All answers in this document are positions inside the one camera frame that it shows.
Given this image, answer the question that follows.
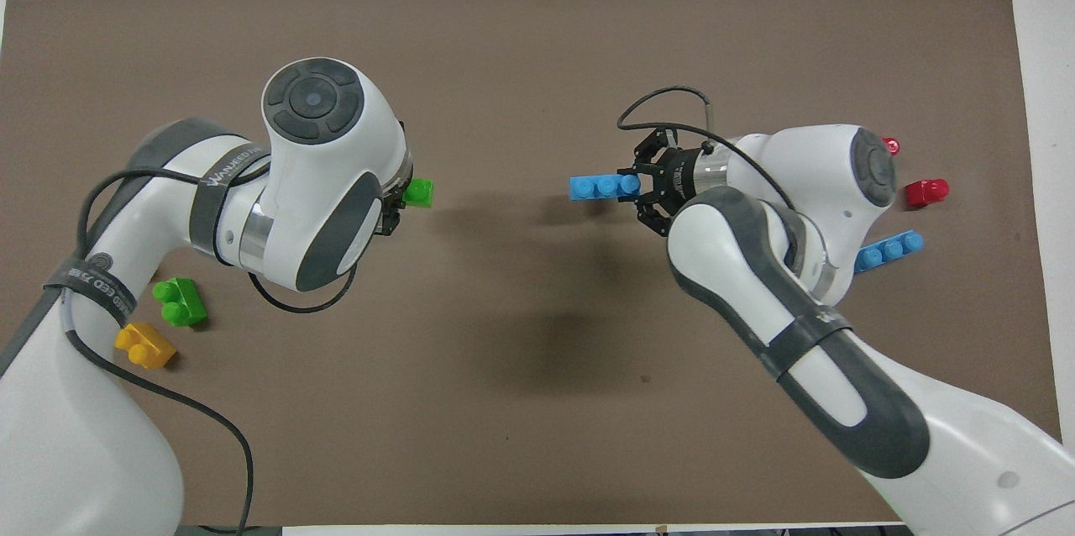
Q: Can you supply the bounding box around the brown table mat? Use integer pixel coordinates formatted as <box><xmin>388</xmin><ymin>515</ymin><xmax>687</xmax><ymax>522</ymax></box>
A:
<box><xmin>0</xmin><ymin>0</ymin><xmax>1061</xmax><ymax>527</ymax></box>

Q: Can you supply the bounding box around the yellow two-stud toy block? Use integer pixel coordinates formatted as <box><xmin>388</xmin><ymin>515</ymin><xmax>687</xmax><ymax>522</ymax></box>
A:
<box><xmin>114</xmin><ymin>323</ymin><xmax>178</xmax><ymax>370</ymax></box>

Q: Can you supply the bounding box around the black velcro arm strap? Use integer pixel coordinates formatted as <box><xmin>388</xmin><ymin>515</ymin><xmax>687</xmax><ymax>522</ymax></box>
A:
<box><xmin>189</xmin><ymin>141</ymin><xmax>275</xmax><ymax>265</ymax></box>
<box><xmin>756</xmin><ymin>305</ymin><xmax>854</xmax><ymax>386</ymax></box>

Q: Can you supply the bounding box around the blue three-stud toy block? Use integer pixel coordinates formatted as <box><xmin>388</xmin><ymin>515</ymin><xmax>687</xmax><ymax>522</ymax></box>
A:
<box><xmin>853</xmin><ymin>231</ymin><xmax>926</xmax><ymax>275</ymax></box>
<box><xmin>569</xmin><ymin>171</ymin><xmax>644</xmax><ymax>202</ymax></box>

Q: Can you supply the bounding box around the black strap with round logo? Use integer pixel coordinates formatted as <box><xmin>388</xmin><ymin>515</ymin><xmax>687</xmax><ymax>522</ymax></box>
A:
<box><xmin>44</xmin><ymin>249</ymin><xmax>138</xmax><ymax>328</ymax></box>

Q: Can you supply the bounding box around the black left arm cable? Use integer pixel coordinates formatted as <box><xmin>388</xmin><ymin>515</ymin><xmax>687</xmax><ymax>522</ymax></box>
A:
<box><xmin>60</xmin><ymin>169</ymin><xmax>360</xmax><ymax>536</ymax></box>

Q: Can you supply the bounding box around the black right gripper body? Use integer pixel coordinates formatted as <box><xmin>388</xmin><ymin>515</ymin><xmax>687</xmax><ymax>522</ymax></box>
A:
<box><xmin>654</xmin><ymin>147</ymin><xmax>700</xmax><ymax>223</ymax></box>

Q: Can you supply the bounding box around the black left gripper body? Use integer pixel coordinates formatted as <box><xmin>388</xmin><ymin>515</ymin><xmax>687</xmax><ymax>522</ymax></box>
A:
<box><xmin>379</xmin><ymin>178</ymin><xmax>413</xmax><ymax>237</ymax></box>

